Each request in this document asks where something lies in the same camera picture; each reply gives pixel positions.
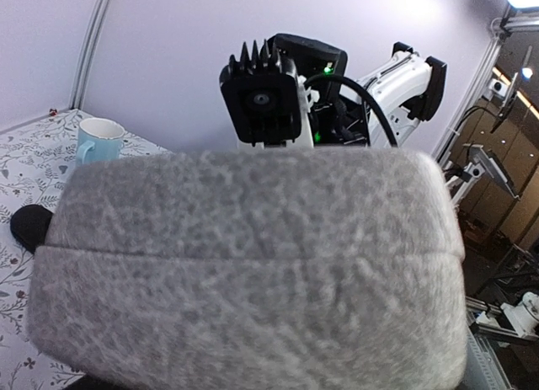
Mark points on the grey glasses case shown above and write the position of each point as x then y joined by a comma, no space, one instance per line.
336,268

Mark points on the black glasses case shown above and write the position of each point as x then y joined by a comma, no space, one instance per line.
29,226

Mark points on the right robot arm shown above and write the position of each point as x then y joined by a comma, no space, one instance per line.
381,109

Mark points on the light blue mug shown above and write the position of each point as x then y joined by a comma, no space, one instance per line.
98,140

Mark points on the background lab equipment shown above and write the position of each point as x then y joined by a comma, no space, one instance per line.
490,155

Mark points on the floral tablecloth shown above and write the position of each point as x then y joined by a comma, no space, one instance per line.
36,160

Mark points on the right aluminium frame post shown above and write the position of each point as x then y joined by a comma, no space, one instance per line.
88,49

